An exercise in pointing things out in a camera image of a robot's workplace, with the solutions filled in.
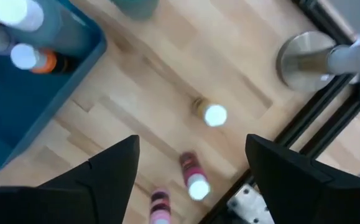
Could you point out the black aluminium rig frame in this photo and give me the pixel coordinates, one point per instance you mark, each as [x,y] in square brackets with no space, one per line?
[318,105]

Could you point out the small yellow ochre paint bottle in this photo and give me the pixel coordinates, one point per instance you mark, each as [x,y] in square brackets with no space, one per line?
[214,115]

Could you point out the small pink paint bottle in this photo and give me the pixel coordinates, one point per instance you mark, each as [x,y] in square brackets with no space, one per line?
[160,205]

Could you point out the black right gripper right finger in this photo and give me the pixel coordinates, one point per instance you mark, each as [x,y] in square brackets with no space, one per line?
[307,199]

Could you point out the white flood light bulb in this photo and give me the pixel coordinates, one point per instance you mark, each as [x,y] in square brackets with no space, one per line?
[304,62]

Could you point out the large grey-blue paint bottle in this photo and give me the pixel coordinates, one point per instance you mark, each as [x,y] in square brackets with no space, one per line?
[58,31]

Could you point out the small dark red paint bottle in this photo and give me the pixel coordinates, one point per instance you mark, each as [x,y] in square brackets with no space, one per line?
[192,169]

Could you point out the silver corner bracket plate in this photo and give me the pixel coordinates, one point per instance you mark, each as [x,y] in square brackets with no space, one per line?
[251,202]

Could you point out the small orange paint bottle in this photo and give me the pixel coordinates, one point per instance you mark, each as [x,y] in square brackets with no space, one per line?
[44,62]

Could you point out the dark green cup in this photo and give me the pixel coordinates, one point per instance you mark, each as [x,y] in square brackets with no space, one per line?
[136,7]

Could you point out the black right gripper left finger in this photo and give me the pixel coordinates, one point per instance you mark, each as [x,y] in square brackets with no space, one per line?
[89,193]

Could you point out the teal plastic bin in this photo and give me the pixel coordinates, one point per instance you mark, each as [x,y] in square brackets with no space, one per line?
[11,109]

